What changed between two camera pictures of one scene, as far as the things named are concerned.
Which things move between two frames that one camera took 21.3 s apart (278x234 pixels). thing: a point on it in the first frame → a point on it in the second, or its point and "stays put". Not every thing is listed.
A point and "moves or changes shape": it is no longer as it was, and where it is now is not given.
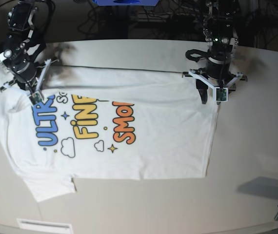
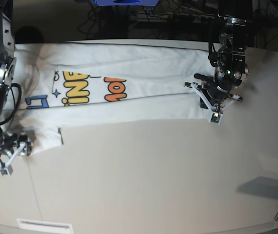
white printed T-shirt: (104, 123) moves or changes shape
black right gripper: (24, 72) → (5, 143)
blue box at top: (126, 2) stays put
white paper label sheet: (47, 225) stays put
